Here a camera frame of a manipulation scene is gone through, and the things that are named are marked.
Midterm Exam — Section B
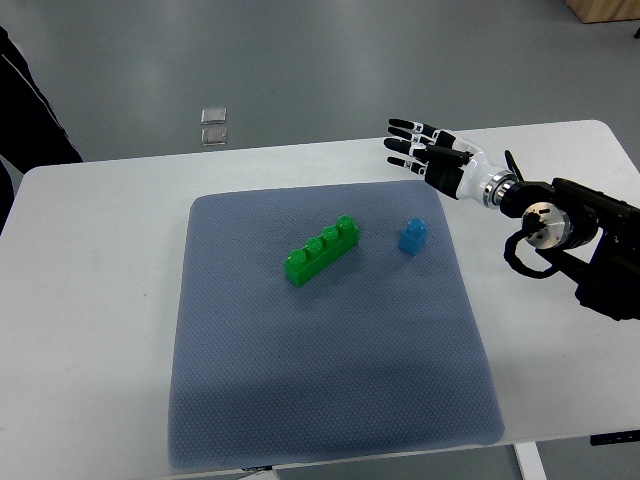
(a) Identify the upper metal floor plate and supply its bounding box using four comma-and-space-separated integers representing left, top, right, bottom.
200, 106, 227, 125

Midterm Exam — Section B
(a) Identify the blue-grey mesh mat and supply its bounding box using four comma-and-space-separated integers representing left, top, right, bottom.
168, 180, 504, 469

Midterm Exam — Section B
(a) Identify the person in black clothing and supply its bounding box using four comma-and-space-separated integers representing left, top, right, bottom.
0, 25, 84, 234

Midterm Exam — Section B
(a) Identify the black table control panel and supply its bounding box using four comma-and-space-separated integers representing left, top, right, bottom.
589, 430, 640, 446

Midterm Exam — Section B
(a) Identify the white table leg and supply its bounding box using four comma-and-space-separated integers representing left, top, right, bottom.
513, 442, 547, 480

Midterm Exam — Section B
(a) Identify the wooden box corner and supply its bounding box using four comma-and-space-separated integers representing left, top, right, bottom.
565, 0, 639, 24

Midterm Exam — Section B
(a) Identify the green four-stud toy block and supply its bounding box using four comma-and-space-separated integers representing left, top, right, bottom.
284, 215, 360, 287

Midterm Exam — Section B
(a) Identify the blue toy block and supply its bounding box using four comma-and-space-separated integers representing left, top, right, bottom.
399, 218, 429, 256

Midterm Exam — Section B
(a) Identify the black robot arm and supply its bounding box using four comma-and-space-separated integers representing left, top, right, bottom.
499, 151, 639, 321

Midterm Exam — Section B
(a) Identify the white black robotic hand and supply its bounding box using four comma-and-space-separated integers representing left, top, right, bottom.
384, 119, 518, 209

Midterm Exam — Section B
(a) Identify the black cable loop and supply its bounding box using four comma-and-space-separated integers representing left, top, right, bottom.
503, 227, 561, 278

